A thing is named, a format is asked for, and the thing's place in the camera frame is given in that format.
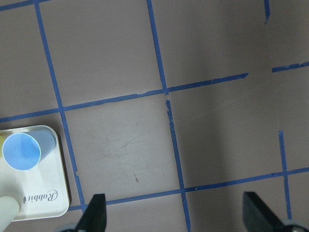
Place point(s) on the cream plastic cup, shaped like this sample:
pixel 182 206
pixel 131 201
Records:
pixel 9 205

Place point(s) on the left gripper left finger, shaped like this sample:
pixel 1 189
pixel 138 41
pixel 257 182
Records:
pixel 94 218

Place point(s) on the cream serving tray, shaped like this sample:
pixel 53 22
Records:
pixel 42 192

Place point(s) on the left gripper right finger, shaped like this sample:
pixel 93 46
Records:
pixel 258 217

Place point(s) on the light blue cup far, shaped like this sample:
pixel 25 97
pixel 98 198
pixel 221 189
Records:
pixel 25 150

